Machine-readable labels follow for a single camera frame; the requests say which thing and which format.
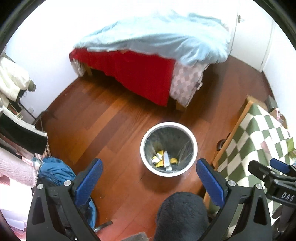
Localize paper wrapper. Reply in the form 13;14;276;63
152;150;172;172

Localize white round trash bin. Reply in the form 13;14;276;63
139;122;198;177

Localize green white checkered tablecloth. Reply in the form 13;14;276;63
216;103;296;237

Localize blue clothing pile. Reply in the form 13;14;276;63
37;157;97;228

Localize person's leg black trousers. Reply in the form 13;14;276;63
154;192;209;240

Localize wooden table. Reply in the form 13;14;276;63
203;94;270;209

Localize brown cardboard box with items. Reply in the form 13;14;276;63
265;96;287;129

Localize pink knitted cloth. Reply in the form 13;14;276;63
0;148;38;187

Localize black white garment on rack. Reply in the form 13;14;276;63
1;107;48;154

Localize grey patterned mattress cover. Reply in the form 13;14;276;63
170;62;209;108

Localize white door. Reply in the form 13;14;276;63
230;15;273;72

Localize white jacket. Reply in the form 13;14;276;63
1;56;36;101

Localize red bed sheet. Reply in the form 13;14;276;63
69;48;176;107

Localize light blue duvet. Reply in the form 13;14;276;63
75;13;231;67

